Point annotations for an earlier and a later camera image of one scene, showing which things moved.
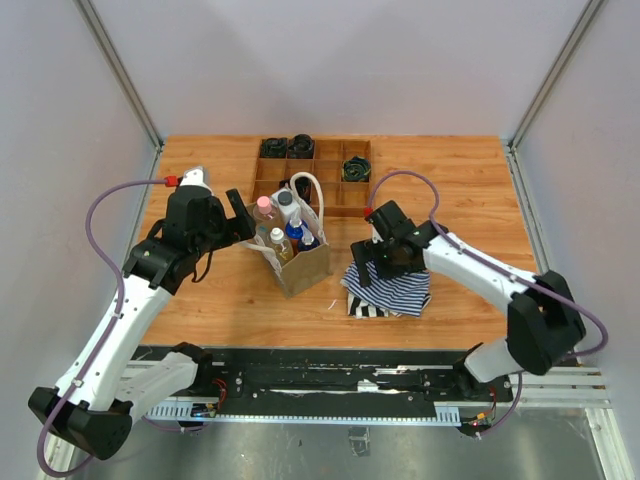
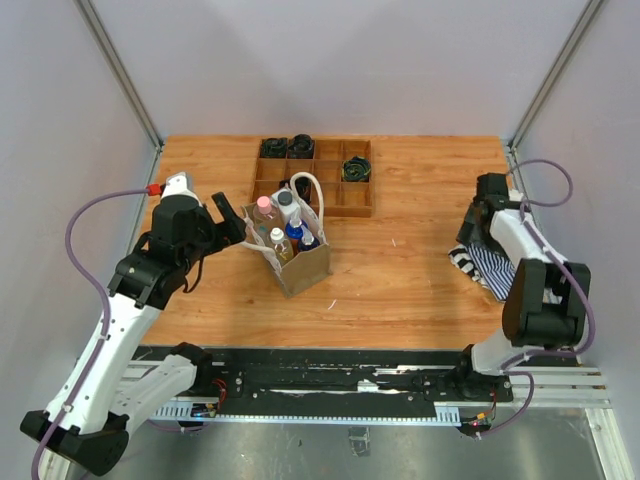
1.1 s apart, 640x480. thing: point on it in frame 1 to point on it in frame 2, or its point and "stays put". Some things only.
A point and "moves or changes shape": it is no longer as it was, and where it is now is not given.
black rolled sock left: x=274 y=147 stays put
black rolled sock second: x=301 y=147 stays put
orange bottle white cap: x=293 y=230 stays put
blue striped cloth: x=401 y=294 moves or changes shape
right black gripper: x=367 y=250 to x=468 y=232
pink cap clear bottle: x=265 y=215 stays put
